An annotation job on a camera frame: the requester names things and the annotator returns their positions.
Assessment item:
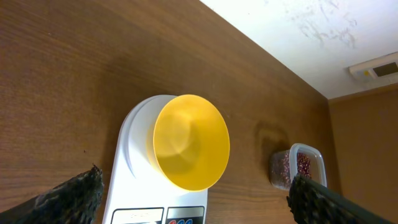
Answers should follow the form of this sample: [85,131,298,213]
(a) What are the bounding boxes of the yellow plastic bowl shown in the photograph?
[146,95,231,192]

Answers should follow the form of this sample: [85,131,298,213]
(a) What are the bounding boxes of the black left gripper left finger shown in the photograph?
[1,166,104,224]

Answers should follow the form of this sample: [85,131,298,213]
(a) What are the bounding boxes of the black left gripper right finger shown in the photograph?
[287,174,390,224]

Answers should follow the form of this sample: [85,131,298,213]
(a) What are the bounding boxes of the clear plastic bean container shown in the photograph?
[269,143,327,187]

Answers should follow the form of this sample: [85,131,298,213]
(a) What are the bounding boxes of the red adzuki beans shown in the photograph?
[270,151,312,190]

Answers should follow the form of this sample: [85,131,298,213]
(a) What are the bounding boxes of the white digital kitchen scale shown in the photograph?
[103,95,208,223]

